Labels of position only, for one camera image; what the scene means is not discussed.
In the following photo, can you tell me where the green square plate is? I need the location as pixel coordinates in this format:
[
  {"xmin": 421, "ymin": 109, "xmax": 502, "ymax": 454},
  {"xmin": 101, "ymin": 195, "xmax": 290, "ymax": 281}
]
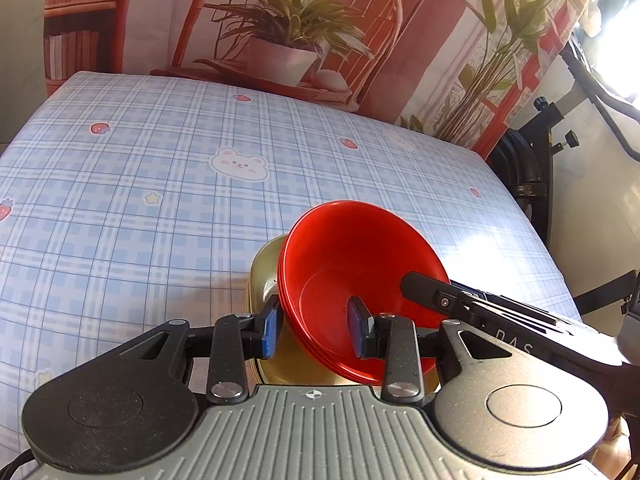
[{"xmin": 247, "ymin": 235, "xmax": 442, "ymax": 392}]

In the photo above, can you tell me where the blue checkered tablecloth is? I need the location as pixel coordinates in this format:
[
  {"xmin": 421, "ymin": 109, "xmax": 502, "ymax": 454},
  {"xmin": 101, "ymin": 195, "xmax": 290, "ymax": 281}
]
[{"xmin": 0, "ymin": 71, "xmax": 584, "ymax": 461}]

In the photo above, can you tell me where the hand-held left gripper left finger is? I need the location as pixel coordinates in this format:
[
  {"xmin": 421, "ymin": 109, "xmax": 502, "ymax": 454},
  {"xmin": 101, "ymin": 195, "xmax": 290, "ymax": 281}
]
[{"xmin": 120, "ymin": 294, "xmax": 285, "ymax": 406}]

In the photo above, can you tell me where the printed wall backdrop cloth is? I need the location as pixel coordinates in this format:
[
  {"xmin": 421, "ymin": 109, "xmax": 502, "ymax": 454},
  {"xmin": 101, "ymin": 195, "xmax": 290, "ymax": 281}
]
[{"xmin": 42, "ymin": 0, "xmax": 592, "ymax": 162}]

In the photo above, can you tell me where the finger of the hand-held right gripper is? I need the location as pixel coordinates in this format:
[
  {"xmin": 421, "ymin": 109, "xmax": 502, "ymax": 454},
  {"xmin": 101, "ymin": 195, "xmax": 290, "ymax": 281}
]
[
  {"xmin": 400, "ymin": 272, "xmax": 482, "ymax": 322},
  {"xmin": 447, "ymin": 280, "xmax": 490, "ymax": 297}
]

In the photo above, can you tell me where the black exercise bike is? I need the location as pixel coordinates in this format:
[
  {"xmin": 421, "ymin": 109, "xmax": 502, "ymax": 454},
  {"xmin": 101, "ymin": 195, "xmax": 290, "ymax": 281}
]
[{"xmin": 487, "ymin": 35, "xmax": 640, "ymax": 312}]

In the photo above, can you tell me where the white fabric cover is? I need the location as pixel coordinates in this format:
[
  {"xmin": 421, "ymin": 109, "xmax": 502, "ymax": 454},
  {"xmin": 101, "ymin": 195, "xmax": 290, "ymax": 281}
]
[{"xmin": 580, "ymin": 0, "xmax": 609, "ymax": 39}]

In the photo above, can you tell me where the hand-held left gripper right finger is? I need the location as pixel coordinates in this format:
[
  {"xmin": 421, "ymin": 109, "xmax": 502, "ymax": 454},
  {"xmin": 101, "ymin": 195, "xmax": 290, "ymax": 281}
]
[{"xmin": 347, "ymin": 296, "xmax": 506, "ymax": 406}]

